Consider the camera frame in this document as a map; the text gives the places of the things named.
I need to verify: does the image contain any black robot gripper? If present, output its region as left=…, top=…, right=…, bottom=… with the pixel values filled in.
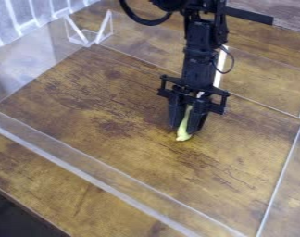
left=157, top=21, right=228, bottom=134

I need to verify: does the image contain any green handled metal spoon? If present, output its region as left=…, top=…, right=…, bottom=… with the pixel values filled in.
left=175, top=106, right=191, bottom=142

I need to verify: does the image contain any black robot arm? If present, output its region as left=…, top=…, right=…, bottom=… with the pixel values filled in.
left=157, top=0, right=230, bottom=134

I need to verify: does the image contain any black bar on table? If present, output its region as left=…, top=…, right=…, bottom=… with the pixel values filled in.
left=226, top=7, right=274, bottom=25

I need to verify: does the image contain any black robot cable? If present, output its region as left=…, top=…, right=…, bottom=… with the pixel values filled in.
left=117, top=0, right=175, bottom=27

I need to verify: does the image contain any clear acrylic corner bracket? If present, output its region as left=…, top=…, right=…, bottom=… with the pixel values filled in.
left=63, top=10, right=113, bottom=47

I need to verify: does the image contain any clear acrylic enclosure wall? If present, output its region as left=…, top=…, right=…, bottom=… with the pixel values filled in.
left=0, top=0, right=300, bottom=237

